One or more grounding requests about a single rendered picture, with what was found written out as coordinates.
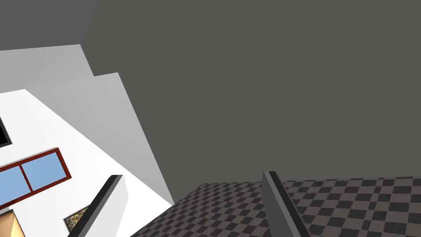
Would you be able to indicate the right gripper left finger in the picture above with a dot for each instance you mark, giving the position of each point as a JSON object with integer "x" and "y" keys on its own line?
{"x": 105, "y": 207}

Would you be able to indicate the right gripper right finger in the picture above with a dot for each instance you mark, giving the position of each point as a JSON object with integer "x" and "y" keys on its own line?
{"x": 279, "y": 210}

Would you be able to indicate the red framed window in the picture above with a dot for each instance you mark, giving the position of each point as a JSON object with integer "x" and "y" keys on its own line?
{"x": 33, "y": 177}

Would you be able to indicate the tan wooden furniture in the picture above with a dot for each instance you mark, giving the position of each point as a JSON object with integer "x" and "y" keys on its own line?
{"x": 9, "y": 225}

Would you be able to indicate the framed picture on wall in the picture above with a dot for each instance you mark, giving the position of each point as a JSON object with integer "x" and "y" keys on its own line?
{"x": 75, "y": 219}

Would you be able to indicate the black framed wall panel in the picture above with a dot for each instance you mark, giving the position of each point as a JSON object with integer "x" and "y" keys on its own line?
{"x": 3, "y": 133}

